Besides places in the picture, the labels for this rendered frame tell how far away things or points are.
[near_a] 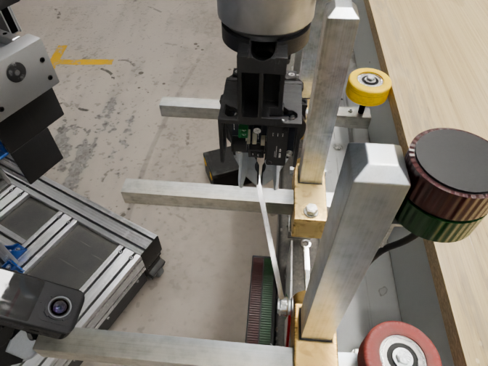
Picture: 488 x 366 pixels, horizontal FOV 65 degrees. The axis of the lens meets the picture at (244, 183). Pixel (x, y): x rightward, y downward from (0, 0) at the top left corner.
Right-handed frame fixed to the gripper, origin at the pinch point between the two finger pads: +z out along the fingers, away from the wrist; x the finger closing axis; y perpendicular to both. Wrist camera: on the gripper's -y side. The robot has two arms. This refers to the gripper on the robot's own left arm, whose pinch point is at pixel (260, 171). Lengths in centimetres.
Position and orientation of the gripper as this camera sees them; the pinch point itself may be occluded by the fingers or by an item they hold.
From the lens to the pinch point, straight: 46.8
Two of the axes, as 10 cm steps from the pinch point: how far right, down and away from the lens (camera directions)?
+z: 0.0, 6.6, 7.5
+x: 10.0, 0.7, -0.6
